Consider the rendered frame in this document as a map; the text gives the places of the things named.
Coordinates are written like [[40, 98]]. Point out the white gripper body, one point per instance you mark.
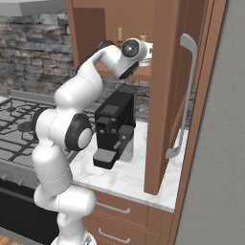
[[145, 62]]

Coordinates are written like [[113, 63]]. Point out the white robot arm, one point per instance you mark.
[[67, 105]]

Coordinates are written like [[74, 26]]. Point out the gold candle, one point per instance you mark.
[[120, 34], [143, 38]]

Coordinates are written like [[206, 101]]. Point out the brown cabinet door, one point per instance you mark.
[[162, 95]]

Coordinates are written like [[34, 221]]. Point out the brown tall cabinet panel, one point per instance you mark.
[[197, 127]]

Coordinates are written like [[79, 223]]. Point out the black coffee machine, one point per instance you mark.
[[115, 121]]

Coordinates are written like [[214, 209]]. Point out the grey range hood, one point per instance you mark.
[[28, 7]]

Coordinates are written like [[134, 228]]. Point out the brown drawer front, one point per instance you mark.
[[137, 207], [137, 234]]

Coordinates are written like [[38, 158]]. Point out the grey gas hob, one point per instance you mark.
[[16, 127]]

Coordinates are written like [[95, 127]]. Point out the grey hob knob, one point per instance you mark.
[[19, 182], [4, 176]]

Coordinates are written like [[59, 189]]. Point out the black oven door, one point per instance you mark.
[[19, 213]]

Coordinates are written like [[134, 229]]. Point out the brown wall cabinet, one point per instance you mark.
[[89, 28]]

